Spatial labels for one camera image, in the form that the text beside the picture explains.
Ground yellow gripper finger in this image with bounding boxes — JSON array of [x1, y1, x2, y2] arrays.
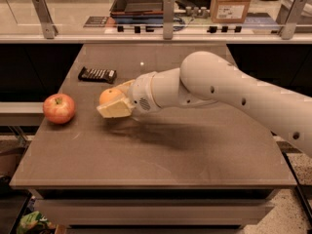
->
[[117, 79, 135, 95], [97, 97, 135, 118]]

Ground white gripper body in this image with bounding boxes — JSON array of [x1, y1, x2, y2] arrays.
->
[[128, 72, 160, 114]]

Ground left metal glass bracket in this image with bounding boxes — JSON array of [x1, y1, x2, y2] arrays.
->
[[31, 0, 59, 39]]

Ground middle metal glass bracket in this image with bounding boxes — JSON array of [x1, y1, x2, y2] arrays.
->
[[163, 0, 175, 40]]

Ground green snack bag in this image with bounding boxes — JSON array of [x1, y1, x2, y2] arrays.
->
[[16, 211, 57, 234]]

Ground black chocolate bar wrapper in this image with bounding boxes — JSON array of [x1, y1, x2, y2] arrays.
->
[[78, 67, 117, 84]]

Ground glass barrier panel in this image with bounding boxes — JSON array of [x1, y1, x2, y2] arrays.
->
[[0, 0, 312, 43]]

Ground red apple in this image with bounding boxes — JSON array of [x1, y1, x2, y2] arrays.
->
[[43, 94, 75, 124]]

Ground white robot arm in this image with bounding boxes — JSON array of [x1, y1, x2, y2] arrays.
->
[[97, 52, 312, 156]]

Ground cardboard box with label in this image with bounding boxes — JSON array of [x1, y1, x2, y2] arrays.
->
[[210, 0, 251, 23]]

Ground open dark tray bin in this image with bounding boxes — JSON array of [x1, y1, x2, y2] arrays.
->
[[110, 0, 163, 16]]

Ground right metal glass bracket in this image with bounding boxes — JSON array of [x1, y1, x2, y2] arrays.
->
[[277, 0, 309, 40]]

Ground table drawer front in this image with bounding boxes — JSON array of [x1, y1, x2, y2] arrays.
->
[[35, 200, 274, 226]]

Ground orange fruit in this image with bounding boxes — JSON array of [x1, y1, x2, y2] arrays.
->
[[99, 88, 123, 104]]

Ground metal glass bracket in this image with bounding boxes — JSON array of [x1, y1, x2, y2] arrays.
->
[[277, 0, 309, 40], [163, 0, 175, 40], [31, 0, 59, 39]]

